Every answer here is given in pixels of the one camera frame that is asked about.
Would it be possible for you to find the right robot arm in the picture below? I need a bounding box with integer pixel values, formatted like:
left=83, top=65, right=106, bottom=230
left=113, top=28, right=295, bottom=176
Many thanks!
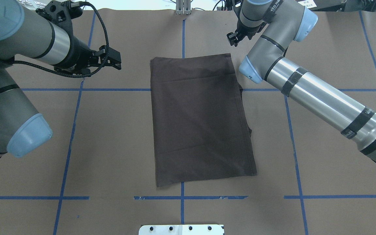
left=227, top=0, right=376, bottom=163

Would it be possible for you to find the aluminium frame post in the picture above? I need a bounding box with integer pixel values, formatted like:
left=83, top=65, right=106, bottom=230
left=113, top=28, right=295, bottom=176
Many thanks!
left=173, top=0, right=192, bottom=15

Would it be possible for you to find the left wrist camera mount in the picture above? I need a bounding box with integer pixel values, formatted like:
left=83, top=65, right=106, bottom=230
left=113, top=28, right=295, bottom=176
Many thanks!
left=35, top=0, right=83, bottom=36

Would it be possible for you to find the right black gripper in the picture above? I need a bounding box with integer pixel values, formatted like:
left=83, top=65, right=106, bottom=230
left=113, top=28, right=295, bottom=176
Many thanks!
left=227, top=20, right=265, bottom=47

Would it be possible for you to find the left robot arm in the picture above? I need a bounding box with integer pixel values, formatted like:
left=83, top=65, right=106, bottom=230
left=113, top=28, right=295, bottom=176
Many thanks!
left=0, top=0, right=121, bottom=158

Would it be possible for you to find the brown t-shirt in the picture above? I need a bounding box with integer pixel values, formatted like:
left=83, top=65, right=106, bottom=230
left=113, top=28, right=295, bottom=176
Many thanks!
left=150, top=53, right=257, bottom=187

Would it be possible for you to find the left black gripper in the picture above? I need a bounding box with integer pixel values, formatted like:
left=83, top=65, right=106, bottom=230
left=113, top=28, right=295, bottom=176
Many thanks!
left=70, top=36, right=121, bottom=74

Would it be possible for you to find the white pedestal column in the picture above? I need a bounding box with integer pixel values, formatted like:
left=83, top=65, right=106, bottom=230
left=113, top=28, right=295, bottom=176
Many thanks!
left=138, top=224, right=225, bottom=235

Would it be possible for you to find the black box with label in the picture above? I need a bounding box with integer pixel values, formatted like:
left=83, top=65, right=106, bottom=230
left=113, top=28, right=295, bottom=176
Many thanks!
left=297, top=0, right=347, bottom=12

